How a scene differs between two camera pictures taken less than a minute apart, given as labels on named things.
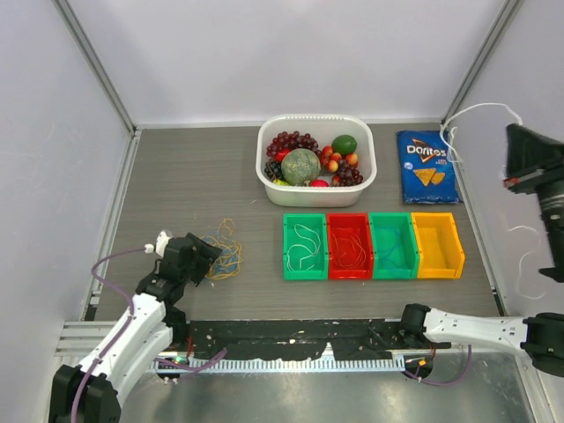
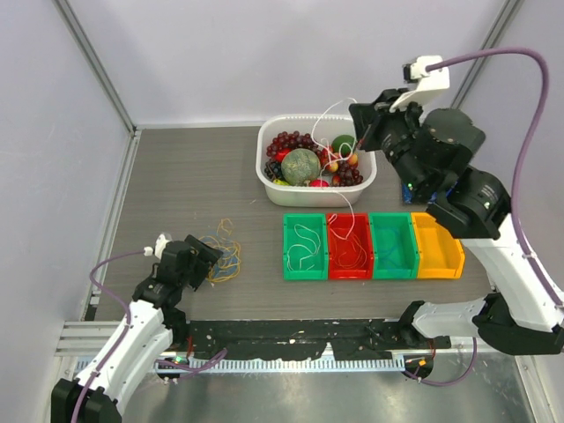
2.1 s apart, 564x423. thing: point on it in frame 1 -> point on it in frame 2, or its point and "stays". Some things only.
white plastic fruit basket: [323, 129] stays
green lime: [345, 144] stays
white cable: [514, 228] -> [320, 165]
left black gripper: [204, 256] stays
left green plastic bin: [305, 251] stays
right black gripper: [527, 151] -> [369, 119]
